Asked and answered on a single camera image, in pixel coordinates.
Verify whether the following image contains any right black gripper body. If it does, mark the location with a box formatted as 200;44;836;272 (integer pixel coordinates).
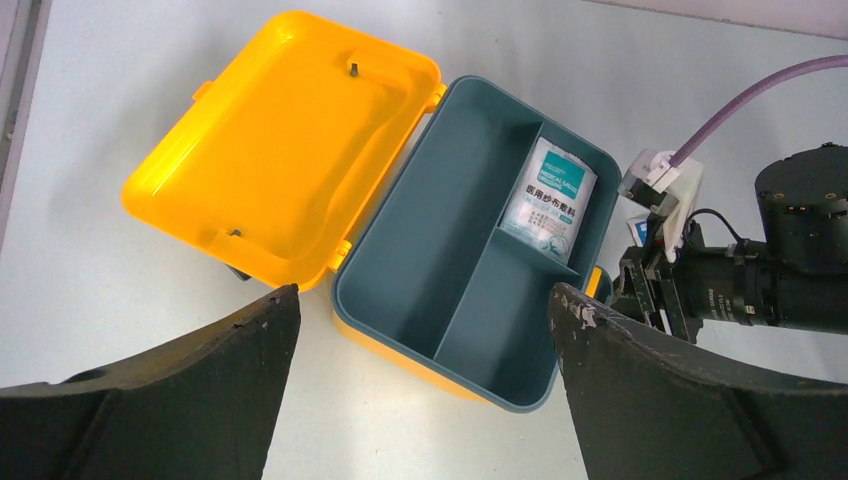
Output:
611;246;703;344

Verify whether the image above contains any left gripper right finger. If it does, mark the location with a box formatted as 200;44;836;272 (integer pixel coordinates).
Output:
548;283;847;479

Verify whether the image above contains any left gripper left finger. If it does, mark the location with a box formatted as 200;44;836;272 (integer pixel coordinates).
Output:
1;285;301;479

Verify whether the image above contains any medical gauze dressing packet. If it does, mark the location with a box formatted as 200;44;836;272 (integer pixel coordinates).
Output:
500;137;597;264

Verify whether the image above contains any dark teal divided tray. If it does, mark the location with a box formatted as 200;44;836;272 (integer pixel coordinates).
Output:
332;76;622;413

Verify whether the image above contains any yellow medicine kit box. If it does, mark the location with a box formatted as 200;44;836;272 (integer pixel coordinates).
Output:
121;9;492;405

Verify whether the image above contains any teal box latch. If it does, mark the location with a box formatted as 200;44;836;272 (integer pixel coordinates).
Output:
585;266;614;305

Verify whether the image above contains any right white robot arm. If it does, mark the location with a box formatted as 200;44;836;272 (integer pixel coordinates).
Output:
611;143;847;343

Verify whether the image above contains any blue alcohol pad upper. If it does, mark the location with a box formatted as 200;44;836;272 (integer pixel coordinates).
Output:
626;214;649;247

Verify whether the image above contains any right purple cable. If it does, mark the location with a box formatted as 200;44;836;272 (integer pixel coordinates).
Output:
669;54;848;168

